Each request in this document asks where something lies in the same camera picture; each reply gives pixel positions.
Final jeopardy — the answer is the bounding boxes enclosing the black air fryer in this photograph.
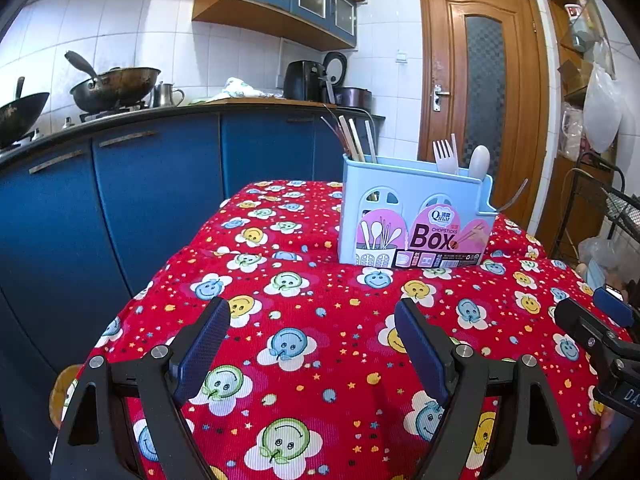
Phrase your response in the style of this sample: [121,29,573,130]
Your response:
[283,60,325,102]

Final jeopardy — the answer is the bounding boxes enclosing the large brown wok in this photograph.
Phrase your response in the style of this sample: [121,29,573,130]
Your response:
[64,50,162,113]

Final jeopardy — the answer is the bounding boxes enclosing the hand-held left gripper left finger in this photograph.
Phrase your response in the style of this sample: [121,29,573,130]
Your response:
[49,296,232,480]

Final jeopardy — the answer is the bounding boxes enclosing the black metal rack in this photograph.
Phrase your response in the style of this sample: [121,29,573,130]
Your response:
[565,152,640,261]

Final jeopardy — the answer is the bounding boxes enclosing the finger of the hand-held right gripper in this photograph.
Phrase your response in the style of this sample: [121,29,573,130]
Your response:
[553,296,640,362]
[594,285,633,330]

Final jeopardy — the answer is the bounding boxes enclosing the clear plastic bag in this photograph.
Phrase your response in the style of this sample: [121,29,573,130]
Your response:
[577,236,626,283]

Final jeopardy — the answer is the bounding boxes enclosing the white cloth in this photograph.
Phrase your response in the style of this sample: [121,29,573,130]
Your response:
[205,77,273,103]

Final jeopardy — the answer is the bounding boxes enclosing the dark rice cooker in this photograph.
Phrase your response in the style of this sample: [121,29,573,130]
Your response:
[321,51,373,109]

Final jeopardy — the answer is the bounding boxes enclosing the wooden door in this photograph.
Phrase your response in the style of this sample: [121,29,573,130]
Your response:
[417,0,551,251]

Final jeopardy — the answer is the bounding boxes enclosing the red floral tablecloth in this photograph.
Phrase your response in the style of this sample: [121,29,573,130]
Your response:
[50,179,636,480]

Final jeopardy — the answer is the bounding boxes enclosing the black wok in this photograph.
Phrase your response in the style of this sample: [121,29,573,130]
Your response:
[0,76,51,150]

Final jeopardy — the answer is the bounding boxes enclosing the beige plastic spoon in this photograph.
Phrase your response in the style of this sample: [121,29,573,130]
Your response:
[467,145,491,182]

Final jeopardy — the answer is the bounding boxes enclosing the wooden shelf unit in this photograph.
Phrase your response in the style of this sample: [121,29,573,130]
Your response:
[545,0,640,261]

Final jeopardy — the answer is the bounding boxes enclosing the blue glass-door wall cabinet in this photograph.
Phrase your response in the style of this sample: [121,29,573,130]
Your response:
[192,0,368,52]

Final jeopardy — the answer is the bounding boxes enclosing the light blue utensil holder box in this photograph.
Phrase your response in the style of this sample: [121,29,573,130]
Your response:
[339,152,498,268]

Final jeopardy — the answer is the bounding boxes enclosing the beige plastic fork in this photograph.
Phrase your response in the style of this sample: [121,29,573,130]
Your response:
[432,139,458,177]

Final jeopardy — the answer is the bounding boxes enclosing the gas stove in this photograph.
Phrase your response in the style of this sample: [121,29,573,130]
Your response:
[79,101,151,123]

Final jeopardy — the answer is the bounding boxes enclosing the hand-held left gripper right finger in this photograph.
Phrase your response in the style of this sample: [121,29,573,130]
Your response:
[394,296,577,480]

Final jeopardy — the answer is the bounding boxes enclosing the white hanging plastic bag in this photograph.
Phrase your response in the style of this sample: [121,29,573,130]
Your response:
[582,62,623,153]

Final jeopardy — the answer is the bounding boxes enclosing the blue kitchen base cabinets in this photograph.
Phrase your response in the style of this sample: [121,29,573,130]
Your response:
[0,102,387,411]

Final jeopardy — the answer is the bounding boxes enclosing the steel kettle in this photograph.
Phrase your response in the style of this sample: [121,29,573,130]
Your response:
[151,81,186,108]

